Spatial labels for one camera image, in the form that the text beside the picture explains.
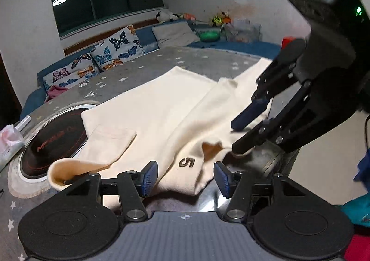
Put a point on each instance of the blue sofa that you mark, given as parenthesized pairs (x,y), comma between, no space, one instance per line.
(148,41)

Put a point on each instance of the clear plastic storage box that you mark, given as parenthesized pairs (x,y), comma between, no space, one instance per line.
(242,30)

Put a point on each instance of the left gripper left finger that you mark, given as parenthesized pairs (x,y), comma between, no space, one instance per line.
(86,218)

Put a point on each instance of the red plastic stool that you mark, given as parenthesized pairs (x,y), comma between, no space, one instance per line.
(286,41)

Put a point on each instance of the colourful toys pile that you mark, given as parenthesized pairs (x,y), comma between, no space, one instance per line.
(220,19)

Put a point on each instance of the plush toy black white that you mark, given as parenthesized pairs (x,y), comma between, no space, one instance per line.
(166,16)

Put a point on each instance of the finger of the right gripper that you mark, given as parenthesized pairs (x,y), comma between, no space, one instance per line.
(276,78)
(277,131)

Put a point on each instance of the right butterfly pillow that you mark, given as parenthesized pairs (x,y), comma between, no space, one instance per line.
(117,49)

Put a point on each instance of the cream knit garment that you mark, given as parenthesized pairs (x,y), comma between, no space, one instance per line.
(181,120)

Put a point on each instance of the green round toy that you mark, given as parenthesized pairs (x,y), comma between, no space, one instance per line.
(209,36)

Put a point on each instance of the grey cushion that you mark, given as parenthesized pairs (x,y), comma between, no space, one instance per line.
(174,34)

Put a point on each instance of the left butterfly pillow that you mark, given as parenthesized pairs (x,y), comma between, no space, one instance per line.
(75,72)

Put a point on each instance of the butterfly pillow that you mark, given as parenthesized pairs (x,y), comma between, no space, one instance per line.
(117,49)
(75,72)

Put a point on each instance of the round black induction cooktop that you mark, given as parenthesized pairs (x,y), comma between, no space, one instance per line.
(61,137)

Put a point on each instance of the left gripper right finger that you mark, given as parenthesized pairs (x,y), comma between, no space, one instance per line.
(282,218)

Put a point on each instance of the pink cloth on sofa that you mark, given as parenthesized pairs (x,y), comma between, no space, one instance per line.
(54,91)

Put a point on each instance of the white flat box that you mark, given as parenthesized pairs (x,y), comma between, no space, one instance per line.
(23,123)

